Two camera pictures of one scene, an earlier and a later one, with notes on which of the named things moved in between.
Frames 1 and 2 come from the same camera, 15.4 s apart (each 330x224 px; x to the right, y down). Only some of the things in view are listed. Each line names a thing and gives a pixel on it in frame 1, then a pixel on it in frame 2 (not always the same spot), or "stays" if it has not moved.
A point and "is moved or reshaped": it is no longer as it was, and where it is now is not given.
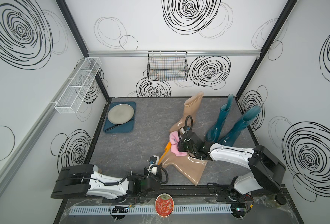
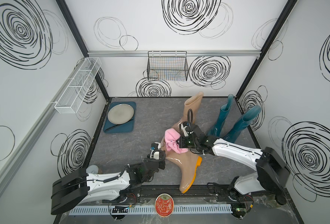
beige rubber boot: x=191 y=107 stays
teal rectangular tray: x=128 y=127 stays
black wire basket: x=170 y=66 stays
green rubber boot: x=230 y=139 stays
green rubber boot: x=214 y=131 stays
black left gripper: x=159 y=176 to x=161 y=159
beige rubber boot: x=191 y=166 is moved or reshaped
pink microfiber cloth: x=174 y=138 is moved or reshaped
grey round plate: x=120 y=114 stays
